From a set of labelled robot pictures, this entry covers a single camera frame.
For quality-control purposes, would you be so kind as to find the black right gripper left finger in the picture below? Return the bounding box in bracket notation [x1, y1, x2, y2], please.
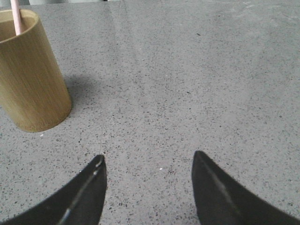
[3, 155, 107, 225]

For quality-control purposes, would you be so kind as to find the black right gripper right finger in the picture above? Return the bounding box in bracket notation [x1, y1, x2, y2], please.
[192, 151, 300, 225]

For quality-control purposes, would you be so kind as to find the bamboo cylinder holder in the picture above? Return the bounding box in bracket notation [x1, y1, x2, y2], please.
[0, 9, 72, 132]

